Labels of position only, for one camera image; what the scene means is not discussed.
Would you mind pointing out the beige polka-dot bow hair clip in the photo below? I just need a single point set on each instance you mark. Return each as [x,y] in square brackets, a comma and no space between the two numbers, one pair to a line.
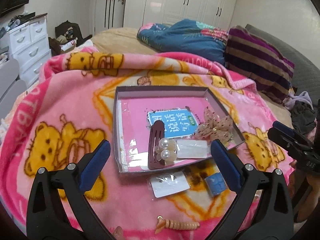
[217,127]

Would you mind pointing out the maroon snap hair clip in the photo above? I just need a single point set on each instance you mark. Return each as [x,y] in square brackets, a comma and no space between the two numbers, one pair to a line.
[156,135]

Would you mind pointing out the blue patterned quilt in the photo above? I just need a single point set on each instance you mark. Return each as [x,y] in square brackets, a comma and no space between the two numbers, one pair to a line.
[185,37]

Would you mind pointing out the white room door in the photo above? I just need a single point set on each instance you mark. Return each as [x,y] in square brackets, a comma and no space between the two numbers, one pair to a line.
[100,15]

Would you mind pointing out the earring card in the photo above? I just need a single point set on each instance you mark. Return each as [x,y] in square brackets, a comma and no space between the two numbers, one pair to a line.
[170,186]

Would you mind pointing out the shallow grey box pink inside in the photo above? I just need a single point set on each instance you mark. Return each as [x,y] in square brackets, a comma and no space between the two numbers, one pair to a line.
[135,120]

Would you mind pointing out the black bag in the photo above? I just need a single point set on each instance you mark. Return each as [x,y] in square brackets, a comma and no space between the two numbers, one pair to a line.
[68,31]

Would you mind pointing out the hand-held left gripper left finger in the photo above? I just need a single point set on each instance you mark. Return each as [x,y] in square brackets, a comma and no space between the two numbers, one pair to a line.
[96,165]

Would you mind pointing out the small blue box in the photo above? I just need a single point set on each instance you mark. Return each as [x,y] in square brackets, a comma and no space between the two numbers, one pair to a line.
[213,183]

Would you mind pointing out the purple striped pillow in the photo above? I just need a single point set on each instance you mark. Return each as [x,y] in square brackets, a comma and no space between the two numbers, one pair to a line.
[257,60]

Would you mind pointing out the dark grey cloth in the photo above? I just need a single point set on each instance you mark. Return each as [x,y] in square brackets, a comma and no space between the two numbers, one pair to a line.
[303,120]

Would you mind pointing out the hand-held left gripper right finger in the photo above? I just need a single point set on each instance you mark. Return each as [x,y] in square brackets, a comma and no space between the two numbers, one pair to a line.
[225,166]

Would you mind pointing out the clutter on drawer cabinet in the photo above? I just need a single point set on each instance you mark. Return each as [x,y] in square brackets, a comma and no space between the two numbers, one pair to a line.
[22,20]

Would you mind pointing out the white wardrobe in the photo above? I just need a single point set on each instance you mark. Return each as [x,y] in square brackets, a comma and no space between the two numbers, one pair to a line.
[180,2]

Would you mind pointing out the clear packet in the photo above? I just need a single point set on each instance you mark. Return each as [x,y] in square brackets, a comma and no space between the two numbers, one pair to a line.
[192,148]

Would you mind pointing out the grey headboard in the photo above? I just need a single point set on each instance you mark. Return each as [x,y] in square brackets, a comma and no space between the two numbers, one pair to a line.
[305,65]

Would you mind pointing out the person's right hand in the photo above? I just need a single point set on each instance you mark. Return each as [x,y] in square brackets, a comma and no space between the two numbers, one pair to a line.
[313,182]

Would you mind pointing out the lavender cloth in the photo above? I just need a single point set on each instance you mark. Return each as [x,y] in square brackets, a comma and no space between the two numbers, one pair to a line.
[302,98]

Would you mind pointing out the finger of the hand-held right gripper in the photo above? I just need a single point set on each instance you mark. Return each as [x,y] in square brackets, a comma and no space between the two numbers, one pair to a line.
[278,137]
[283,128]

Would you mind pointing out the pearl flower hair clip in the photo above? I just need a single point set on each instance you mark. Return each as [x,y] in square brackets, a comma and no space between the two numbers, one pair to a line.
[165,153]

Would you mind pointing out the pink bear printed blanket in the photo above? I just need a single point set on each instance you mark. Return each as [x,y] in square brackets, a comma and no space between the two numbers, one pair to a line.
[75,110]

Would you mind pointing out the grey curved furniture panel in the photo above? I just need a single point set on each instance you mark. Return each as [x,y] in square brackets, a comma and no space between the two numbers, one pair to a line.
[11,85]

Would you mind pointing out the white drawer cabinet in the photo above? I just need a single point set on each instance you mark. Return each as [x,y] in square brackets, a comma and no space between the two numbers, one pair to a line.
[30,47]

